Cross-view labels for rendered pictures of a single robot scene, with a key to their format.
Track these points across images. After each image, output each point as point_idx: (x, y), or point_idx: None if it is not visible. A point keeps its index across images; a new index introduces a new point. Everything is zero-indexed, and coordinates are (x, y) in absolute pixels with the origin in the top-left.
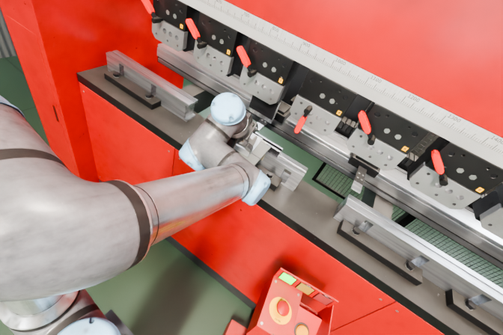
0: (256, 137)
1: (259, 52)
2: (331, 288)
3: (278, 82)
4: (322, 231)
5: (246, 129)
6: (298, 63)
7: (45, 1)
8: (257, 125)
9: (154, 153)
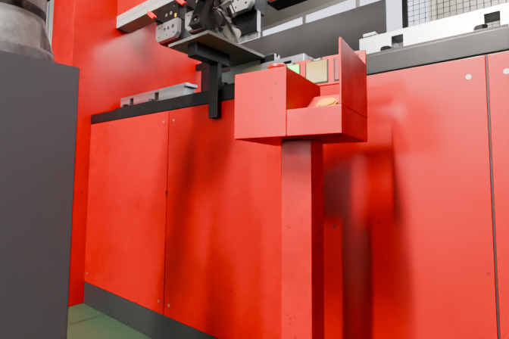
0: (238, 30)
1: None
2: (404, 141)
3: None
4: None
5: None
6: None
7: (82, 50)
8: (233, 8)
9: (150, 143)
